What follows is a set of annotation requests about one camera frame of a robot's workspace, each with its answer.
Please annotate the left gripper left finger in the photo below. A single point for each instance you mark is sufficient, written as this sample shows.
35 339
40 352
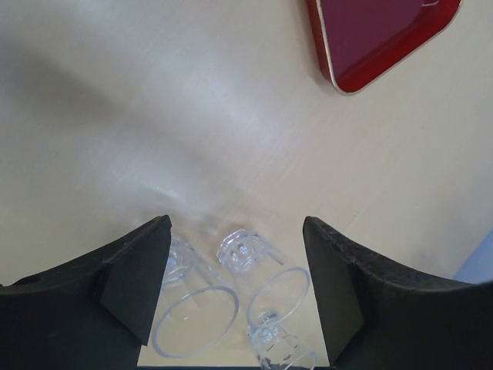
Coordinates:
93 312

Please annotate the clear glass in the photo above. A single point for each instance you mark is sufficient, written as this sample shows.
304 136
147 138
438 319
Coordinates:
277 348
196 307
271 286

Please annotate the red rectangular tray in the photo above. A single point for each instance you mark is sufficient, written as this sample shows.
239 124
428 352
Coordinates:
357 41

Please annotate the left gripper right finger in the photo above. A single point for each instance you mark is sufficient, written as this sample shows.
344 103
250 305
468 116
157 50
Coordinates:
376 313

